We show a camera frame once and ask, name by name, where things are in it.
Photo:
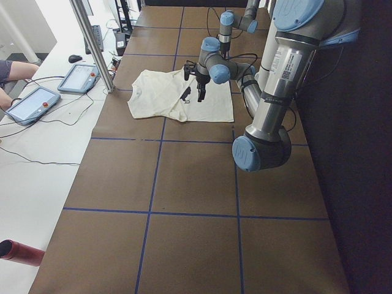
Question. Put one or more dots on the black power adapter box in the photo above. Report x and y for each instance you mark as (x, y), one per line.
(121, 43)

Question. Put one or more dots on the far teach pendant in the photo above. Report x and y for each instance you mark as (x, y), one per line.
(79, 79)

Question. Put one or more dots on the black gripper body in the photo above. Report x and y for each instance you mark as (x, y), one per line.
(225, 46)
(202, 80)

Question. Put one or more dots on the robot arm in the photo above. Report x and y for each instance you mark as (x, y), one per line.
(230, 20)
(298, 29)

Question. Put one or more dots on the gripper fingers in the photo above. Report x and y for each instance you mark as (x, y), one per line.
(201, 94)

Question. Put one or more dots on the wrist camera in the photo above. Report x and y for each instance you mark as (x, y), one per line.
(189, 69)

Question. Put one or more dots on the white mounting column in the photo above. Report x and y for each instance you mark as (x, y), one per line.
(268, 56)

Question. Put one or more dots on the black keyboard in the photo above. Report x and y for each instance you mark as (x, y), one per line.
(97, 33)

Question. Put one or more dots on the red cylinder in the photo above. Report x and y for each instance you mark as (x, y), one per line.
(17, 252)

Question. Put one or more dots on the black computer mouse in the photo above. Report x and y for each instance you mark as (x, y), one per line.
(74, 58)

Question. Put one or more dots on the aluminium frame post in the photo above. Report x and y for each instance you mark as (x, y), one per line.
(86, 30)

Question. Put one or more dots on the near teach pendant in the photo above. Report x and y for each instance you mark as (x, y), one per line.
(33, 106)

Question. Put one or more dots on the teach pendant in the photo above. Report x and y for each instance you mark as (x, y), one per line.
(79, 79)
(33, 106)

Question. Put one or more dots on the white long-sleeve t-shirt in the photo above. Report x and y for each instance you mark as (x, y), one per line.
(170, 95)

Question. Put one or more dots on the person forearm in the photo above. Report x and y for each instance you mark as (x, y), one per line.
(16, 70)

